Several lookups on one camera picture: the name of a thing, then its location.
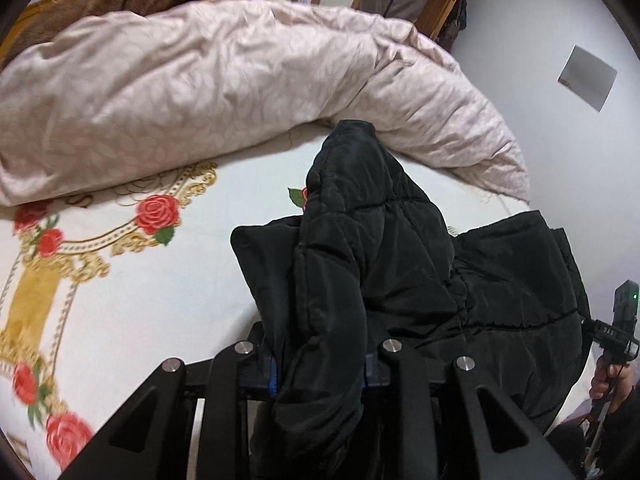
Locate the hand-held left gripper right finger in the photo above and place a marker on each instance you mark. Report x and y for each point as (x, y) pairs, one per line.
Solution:
(395, 375)

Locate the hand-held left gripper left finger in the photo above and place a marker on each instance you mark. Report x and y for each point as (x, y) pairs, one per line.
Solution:
(271, 385)

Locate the black padded jacket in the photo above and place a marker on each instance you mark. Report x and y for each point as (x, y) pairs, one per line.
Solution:
(400, 270)

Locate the person's right forearm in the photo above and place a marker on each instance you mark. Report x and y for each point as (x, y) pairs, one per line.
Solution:
(622, 440)

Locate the dark hanging clothes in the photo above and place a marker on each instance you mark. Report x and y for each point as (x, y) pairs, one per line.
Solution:
(456, 22)

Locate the person's right hand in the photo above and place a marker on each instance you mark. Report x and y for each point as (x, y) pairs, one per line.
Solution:
(607, 387)

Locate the white rose print bed sheet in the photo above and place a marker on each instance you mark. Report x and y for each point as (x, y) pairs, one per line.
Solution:
(150, 285)

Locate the pink duvet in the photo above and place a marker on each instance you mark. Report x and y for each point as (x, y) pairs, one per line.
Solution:
(225, 90)

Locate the wooden headboard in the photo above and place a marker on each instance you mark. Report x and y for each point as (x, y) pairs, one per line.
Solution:
(30, 25)

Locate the grey wall panel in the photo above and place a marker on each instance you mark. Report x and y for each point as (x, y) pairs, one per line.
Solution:
(587, 77)

